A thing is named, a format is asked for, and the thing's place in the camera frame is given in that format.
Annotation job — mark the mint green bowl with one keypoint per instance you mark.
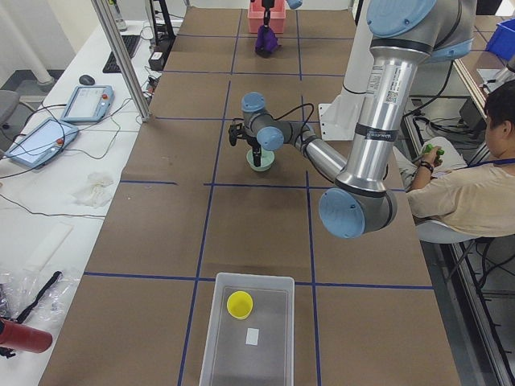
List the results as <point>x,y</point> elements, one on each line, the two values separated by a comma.
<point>266,160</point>

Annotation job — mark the white translucent plastic bin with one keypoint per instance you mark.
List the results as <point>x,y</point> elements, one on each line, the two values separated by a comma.
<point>260,349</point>

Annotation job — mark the blue storage bin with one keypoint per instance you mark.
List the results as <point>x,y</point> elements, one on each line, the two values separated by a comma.
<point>502,42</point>

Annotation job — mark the black power box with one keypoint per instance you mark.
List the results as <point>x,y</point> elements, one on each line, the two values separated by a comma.
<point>157,61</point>

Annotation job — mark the near blue teach pendant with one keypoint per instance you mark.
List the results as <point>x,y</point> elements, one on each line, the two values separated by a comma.
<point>42,144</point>

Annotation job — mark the crumpled white tissue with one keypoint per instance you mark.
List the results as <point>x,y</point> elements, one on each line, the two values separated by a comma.
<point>95,193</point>

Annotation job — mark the yellow plastic cup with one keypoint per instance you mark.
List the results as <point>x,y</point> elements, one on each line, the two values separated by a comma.
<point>239,304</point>

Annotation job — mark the purple cloth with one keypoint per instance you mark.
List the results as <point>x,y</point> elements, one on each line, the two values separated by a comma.
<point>266,43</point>

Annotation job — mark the far blue teach pendant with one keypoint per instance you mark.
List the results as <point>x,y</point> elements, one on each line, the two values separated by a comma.
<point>88,104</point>

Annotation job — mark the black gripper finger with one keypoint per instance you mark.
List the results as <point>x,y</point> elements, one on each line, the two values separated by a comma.
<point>256,157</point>
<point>266,18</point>

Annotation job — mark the green controller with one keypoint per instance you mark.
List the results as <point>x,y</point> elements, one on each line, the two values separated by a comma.
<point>432,154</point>

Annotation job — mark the aluminium frame post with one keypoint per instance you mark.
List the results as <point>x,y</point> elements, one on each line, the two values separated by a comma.
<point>121,54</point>

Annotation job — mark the blue teach pendant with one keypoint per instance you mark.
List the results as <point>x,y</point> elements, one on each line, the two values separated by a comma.
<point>88,104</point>
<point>42,144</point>

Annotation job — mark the white foam strip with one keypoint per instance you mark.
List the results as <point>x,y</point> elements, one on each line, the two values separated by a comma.
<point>48,247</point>

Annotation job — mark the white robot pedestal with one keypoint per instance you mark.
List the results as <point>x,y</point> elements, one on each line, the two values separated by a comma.
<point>338,119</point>

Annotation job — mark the red cylinder bottle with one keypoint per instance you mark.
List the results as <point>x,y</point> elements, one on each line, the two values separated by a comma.
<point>24,338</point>

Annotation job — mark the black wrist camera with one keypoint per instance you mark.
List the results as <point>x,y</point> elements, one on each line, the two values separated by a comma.
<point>236,132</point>

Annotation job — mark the clear plastic bag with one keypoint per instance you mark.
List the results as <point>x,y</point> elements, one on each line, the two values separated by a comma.
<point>28,296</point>

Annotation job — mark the black computer mouse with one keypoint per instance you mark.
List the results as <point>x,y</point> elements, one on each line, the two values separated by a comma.
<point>87,80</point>

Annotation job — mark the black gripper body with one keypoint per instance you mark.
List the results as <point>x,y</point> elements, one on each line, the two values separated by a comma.
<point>255,144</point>
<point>266,5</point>

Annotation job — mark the seated person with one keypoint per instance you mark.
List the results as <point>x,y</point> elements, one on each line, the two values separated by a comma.
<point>479,199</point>

